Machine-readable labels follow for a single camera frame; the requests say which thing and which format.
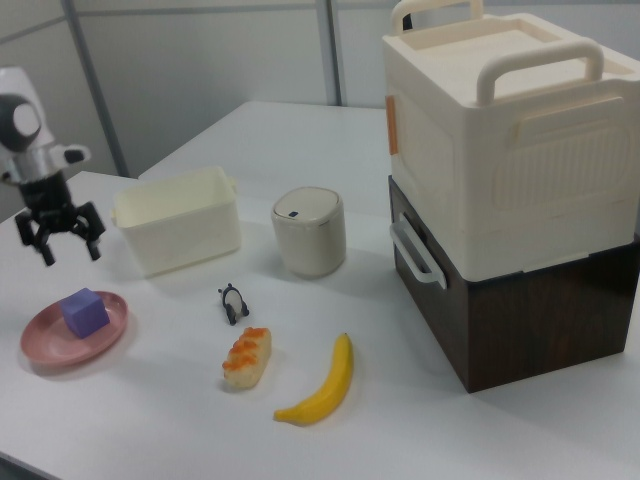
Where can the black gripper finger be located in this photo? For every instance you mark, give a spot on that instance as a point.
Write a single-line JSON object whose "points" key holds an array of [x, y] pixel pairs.
{"points": [[94, 240], [46, 250]]}

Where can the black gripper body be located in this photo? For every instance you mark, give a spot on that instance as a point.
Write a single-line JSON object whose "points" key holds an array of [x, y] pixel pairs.
{"points": [[47, 200]]}

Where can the purple cube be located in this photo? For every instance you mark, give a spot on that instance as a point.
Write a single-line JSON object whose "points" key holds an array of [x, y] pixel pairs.
{"points": [[85, 315]]}

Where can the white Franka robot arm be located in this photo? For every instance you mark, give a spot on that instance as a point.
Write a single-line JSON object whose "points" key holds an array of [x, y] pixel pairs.
{"points": [[25, 130]]}

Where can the pink plate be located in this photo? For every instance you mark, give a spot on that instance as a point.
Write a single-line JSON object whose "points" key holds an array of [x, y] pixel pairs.
{"points": [[45, 345]]}

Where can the cream open plastic bin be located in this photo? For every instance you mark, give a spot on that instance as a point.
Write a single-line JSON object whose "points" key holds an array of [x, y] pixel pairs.
{"points": [[185, 235]]}

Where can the small panda toy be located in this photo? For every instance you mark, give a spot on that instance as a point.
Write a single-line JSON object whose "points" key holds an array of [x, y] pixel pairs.
{"points": [[233, 302]]}

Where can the toy salmon roe sushi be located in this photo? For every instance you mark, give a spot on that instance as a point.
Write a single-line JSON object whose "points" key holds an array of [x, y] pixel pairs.
{"points": [[246, 360]]}

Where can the small beige trash can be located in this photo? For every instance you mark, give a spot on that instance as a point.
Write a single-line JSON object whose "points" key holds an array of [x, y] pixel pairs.
{"points": [[310, 235]]}

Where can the yellow toy banana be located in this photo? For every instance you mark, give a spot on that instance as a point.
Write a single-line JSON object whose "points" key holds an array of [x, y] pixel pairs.
{"points": [[330, 385]]}

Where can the dark brown wooden box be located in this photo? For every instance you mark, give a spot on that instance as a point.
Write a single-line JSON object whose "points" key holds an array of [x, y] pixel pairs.
{"points": [[530, 330]]}

